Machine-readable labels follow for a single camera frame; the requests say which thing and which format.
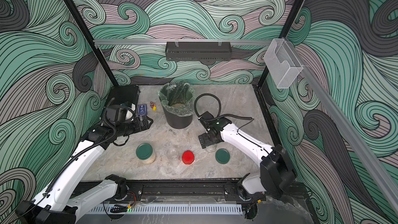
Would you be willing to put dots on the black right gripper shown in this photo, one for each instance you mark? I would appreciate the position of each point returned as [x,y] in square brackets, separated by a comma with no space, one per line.
[207,140]

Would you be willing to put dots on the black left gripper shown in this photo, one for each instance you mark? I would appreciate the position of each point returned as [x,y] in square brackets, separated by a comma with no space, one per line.
[139,128]

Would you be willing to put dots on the green jar lid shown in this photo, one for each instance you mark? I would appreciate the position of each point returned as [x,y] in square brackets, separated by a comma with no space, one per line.
[222,156]

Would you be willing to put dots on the green-lidded oatmeal jar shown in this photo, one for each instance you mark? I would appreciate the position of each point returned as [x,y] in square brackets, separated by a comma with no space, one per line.
[145,153]
[211,148]

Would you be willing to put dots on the red jar lid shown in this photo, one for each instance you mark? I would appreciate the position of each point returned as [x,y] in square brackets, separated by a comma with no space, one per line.
[188,157]

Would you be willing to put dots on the clear oatmeal jar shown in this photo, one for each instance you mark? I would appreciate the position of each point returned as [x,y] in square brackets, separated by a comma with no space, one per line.
[173,157]

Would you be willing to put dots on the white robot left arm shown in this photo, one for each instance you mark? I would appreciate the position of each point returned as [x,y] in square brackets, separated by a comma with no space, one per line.
[55,204]

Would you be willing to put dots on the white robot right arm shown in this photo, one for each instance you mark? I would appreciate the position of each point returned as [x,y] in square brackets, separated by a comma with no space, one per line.
[276,170]

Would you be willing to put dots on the blue card box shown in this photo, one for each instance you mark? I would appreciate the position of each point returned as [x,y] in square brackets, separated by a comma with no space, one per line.
[142,110]

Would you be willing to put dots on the red yellow toy car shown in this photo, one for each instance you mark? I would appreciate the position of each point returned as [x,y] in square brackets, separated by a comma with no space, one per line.
[153,106]

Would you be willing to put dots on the black hard case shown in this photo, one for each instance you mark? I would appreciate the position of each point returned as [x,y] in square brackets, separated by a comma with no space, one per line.
[127,95]

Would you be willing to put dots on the black trash bin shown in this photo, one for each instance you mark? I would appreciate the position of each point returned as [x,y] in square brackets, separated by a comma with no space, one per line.
[179,114]

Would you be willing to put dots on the clear plastic bin liner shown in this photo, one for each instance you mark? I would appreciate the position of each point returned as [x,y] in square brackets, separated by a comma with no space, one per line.
[177,98]

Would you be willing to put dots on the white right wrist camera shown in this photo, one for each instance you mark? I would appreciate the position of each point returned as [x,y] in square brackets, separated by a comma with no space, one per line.
[206,119]

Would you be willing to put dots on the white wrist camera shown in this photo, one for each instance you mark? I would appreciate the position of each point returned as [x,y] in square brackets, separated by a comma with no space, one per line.
[206,119]
[116,114]

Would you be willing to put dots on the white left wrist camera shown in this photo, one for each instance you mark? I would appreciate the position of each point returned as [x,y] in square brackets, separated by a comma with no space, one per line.
[116,114]

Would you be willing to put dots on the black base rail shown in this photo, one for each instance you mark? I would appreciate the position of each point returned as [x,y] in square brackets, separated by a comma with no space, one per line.
[228,189]

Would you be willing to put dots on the white slotted cable duct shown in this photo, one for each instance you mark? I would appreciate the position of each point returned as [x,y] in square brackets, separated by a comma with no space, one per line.
[174,209]

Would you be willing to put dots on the black wall-mounted tray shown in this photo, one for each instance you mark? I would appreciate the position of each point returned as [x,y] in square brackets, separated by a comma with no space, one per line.
[198,52]

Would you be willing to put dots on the clear acrylic wall holder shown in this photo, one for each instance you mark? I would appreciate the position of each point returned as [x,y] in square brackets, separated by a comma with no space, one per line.
[283,63]

